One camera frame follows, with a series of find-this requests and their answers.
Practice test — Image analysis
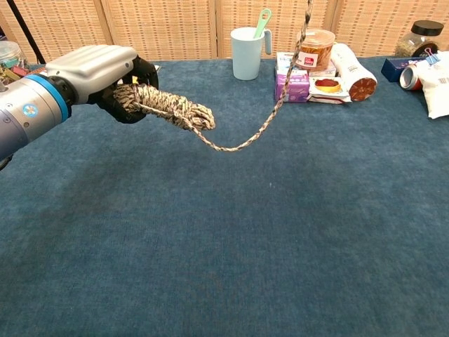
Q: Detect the dark blue table cloth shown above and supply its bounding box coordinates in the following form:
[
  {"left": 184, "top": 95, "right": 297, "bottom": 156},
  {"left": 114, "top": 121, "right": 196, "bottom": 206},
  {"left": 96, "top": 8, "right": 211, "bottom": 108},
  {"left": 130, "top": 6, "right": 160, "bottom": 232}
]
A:
[{"left": 0, "top": 55, "right": 449, "bottom": 337}]

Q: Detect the black tripod pole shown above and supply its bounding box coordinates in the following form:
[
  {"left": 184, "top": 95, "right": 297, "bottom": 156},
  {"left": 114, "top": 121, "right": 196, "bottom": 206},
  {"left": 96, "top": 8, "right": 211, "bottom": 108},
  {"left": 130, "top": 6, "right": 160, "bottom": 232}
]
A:
[{"left": 6, "top": 0, "right": 47, "bottom": 65}]

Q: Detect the white bottle with yellow cap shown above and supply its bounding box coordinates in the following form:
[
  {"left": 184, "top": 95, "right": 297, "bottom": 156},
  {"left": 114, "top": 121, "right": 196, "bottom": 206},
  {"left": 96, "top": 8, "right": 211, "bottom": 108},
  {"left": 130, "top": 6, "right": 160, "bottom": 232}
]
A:
[{"left": 330, "top": 43, "right": 378, "bottom": 103}]

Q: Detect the blue binder clip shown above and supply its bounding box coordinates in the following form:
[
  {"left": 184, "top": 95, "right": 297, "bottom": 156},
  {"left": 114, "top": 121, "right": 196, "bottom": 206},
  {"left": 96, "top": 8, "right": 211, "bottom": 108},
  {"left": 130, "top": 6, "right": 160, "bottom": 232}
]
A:
[{"left": 423, "top": 47, "right": 443, "bottom": 66}]

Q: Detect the white plastic bag with barcode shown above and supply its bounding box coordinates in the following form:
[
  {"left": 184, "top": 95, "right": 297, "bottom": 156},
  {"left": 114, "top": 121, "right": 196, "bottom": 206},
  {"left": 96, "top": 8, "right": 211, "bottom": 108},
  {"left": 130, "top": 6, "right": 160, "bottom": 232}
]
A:
[{"left": 419, "top": 51, "right": 449, "bottom": 120}]

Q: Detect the beige speckled braided rope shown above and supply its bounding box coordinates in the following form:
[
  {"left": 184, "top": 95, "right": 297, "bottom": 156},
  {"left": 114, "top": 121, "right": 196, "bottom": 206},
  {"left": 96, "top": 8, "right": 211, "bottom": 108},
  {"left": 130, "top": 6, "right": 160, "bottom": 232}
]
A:
[{"left": 112, "top": 0, "right": 314, "bottom": 152}]

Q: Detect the clear round tub red label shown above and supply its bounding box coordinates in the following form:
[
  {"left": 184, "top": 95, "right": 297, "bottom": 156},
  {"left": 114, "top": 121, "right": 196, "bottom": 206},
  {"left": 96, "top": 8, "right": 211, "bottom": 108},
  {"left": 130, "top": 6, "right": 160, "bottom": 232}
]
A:
[{"left": 293, "top": 29, "right": 337, "bottom": 72}]

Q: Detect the glass jar with black lid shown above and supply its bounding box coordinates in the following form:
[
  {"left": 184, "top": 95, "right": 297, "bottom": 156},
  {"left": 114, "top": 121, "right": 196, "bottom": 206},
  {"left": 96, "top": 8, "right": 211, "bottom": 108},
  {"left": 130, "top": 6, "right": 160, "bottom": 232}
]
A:
[{"left": 394, "top": 20, "right": 445, "bottom": 59}]

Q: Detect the clear jar of colourful clips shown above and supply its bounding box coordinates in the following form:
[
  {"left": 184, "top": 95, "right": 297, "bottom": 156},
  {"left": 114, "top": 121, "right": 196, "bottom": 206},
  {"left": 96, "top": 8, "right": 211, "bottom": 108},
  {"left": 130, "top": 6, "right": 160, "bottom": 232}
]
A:
[{"left": 0, "top": 40, "right": 32, "bottom": 80}]

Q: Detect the white snack packet red bowl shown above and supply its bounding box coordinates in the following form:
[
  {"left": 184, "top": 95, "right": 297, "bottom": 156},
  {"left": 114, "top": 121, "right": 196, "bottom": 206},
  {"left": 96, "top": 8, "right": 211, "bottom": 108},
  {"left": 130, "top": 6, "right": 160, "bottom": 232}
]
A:
[{"left": 307, "top": 76, "right": 352, "bottom": 105}]

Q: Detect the red soda can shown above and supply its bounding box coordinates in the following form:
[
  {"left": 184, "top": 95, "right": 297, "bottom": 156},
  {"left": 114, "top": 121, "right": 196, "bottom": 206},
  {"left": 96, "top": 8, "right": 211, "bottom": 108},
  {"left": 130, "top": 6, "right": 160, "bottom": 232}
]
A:
[{"left": 399, "top": 65, "right": 424, "bottom": 91}]

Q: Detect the bamboo folding screen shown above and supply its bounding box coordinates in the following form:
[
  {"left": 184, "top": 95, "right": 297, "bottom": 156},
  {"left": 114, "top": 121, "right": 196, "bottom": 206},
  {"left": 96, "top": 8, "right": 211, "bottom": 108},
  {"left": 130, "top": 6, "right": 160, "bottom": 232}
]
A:
[{"left": 0, "top": 0, "right": 449, "bottom": 66}]

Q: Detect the light blue plastic cup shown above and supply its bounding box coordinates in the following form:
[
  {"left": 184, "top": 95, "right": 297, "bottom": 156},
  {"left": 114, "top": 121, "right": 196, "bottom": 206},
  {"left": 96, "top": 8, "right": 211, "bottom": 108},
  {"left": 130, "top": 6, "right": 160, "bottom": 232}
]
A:
[{"left": 230, "top": 27, "right": 273, "bottom": 81}]

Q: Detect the dark blue flat box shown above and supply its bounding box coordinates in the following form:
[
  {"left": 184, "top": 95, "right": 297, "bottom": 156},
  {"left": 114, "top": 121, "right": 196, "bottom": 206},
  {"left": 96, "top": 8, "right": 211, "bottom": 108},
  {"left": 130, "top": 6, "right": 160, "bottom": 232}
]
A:
[{"left": 380, "top": 56, "right": 427, "bottom": 84}]

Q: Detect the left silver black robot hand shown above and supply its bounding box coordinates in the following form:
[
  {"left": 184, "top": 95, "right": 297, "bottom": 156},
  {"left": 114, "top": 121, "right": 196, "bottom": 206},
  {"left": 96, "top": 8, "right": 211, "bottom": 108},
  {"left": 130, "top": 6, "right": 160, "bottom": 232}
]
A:
[{"left": 45, "top": 44, "right": 159, "bottom": 124}]

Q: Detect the small purple box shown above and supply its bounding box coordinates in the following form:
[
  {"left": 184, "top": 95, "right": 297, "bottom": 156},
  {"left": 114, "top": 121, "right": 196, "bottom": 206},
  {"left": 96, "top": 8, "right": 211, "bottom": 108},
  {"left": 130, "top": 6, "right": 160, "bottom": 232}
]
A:
[{"left": 274, "top": 70, "right": 310, "bottom": 103}]

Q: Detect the teal toothbrush in cup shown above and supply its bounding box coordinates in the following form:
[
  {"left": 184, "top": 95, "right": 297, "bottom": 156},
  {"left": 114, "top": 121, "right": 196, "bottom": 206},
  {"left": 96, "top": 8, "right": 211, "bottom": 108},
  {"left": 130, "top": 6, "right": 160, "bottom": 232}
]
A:
[{"left": 253, "top": 8, "right": 272, "bottom": 39}]

